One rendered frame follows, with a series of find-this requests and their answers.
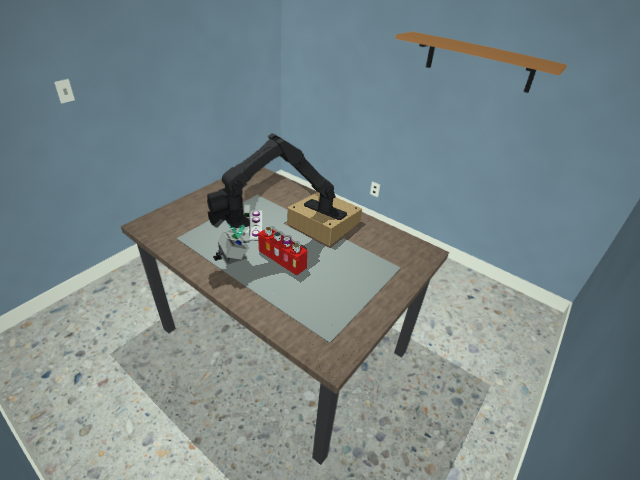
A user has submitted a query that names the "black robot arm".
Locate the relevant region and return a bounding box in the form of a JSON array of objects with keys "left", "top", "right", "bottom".
[{"left": 207, "top": 133, "right": 347, "bottom": 228}]

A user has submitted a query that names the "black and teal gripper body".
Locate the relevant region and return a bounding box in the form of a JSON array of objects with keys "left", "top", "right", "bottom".
[{"left": 226, "top": 206, "right": 250, "bottom": 229}]

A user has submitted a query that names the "pale grey flat mat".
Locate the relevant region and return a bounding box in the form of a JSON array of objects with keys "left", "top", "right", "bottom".
[{"left": 177, "top": 195, "right": 401, "bottom": 343}]

